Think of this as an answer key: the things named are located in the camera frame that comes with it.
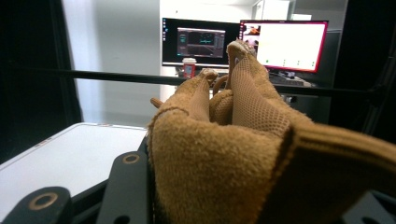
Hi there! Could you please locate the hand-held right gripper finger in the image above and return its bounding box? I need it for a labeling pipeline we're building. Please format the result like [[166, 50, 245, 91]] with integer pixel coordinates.
[[95, 136, 155, 224]]

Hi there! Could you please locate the white two-tier shoe rack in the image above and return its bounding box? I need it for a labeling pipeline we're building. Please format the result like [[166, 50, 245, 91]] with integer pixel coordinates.
[[0, 121, 148, 220]]

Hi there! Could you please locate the tan suede ankle boot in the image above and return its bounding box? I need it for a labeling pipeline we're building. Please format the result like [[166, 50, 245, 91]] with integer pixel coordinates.
[[147, 39, 396, 224]]

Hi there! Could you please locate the red cup with white lid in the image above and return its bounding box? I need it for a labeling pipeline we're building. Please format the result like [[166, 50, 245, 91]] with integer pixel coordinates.
[[181, 57, 198, 79]]

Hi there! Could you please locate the dark curtain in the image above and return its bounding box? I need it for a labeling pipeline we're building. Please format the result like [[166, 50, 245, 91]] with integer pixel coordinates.
[[0, 0, 82, 164]]

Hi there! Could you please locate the dark screen monitor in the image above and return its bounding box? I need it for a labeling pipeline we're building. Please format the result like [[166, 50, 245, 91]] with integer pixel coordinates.
[[162, 17, 242, 68]]

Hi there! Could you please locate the bright screen monitor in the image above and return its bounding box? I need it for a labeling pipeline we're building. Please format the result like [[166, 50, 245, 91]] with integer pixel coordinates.
[[239, 20, 330, 74]]

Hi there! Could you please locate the black horizontal frame bar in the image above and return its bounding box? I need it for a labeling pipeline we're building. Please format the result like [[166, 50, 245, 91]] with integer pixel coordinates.
[[31, 67, 384, 100]]

